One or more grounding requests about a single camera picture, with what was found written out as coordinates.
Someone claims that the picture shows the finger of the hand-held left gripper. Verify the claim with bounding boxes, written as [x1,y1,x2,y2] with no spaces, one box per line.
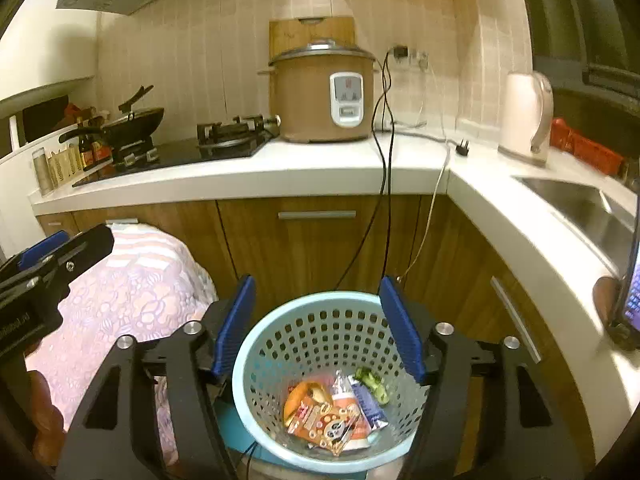
[0,231,71,274]
[0,224,115,295]

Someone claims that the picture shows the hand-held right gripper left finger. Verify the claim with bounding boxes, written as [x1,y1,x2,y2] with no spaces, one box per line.
[55,274,257,480]

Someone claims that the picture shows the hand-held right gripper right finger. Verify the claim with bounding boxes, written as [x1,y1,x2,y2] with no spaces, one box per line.
[378,276,586,480]

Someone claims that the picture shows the green scrap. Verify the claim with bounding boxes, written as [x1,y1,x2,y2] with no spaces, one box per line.
[355,366,389,404]

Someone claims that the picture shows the blue white wrapper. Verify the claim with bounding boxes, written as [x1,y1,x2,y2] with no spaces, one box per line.
[347,377,390,432]

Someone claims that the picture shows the clear plastic wrapper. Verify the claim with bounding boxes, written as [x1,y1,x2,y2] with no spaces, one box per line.
[330,369,354,399]

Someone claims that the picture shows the light blue plastic basket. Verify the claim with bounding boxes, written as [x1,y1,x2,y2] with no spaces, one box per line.
[231,290,432,471]

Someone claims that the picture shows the orange snack wrapper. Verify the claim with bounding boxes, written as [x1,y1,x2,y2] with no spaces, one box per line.
[286,397,373,457]

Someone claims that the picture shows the person's left hand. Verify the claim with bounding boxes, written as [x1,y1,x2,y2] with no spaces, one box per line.
[25,370,67,467]

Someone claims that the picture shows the pink patterned tablecloth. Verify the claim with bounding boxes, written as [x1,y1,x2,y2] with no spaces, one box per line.
[25,220,218,466]

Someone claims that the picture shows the pale patterned packets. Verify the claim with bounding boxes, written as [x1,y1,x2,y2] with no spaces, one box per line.
[47,146,83,184]

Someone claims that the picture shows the teal plastic stool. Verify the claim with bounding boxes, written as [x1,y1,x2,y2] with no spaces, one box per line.
[215,400,281,466]

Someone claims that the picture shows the dark sauce bottle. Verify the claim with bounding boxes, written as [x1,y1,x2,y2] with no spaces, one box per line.
[77,119,97,171]
[92,127,114,164]

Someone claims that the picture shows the wooden kitchen cabinet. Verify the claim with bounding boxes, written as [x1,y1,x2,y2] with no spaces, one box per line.
[35,194,596,480]

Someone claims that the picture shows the black stove burner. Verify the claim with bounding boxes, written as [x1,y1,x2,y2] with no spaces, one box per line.
[196,114,282,149]
[112,137,161,169]

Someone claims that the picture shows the black wok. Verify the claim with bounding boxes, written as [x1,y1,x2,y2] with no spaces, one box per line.
[59,106,166,153]

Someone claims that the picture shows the red bag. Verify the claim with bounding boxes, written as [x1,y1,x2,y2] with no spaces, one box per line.
[65,104,98,123]

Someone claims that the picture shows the black glass cooktop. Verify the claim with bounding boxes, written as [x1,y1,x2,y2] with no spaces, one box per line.
[71,132,281,189]

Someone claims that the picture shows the black spatula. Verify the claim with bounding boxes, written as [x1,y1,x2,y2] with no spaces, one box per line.
[118,85,155,111]

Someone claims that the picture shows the white kitchen countertop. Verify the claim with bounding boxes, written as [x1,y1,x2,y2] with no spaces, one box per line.
[30,130,640,456]

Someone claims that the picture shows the brown rounded object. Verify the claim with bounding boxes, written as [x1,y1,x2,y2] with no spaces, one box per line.
[592,276,624,332]

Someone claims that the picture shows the steel sink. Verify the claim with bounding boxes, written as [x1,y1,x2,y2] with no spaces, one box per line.
[512,175,640,276]

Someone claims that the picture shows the black phone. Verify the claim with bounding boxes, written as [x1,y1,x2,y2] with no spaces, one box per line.
[607,200,640,351]

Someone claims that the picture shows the brown rice cooker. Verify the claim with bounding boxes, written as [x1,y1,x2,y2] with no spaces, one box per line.
[257,37,378,144]

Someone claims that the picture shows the white electric kettle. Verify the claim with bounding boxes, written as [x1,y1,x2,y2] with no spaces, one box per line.
[497,71,555,168]

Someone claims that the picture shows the red plastic basket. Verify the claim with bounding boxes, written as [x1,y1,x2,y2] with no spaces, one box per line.
[550,117,625,176]

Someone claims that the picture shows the wooden cutting board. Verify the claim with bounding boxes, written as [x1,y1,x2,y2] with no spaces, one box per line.
[269,16,356,61]

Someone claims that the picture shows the dark window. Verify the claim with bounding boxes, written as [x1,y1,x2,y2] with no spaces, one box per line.
[515,0,640,102]

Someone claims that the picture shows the metal drawer handle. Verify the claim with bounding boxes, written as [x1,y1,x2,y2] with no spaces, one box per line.
[278,210,357,221]
[490,276,542,365]

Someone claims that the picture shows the white cable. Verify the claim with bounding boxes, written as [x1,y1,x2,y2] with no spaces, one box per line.
[397,57,451,283]

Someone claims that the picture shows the black power cable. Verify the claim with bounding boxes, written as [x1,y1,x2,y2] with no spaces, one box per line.
[335,47,408,291]

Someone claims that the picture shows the white wall socket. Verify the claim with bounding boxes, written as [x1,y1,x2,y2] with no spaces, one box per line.
[392,45,431,69]

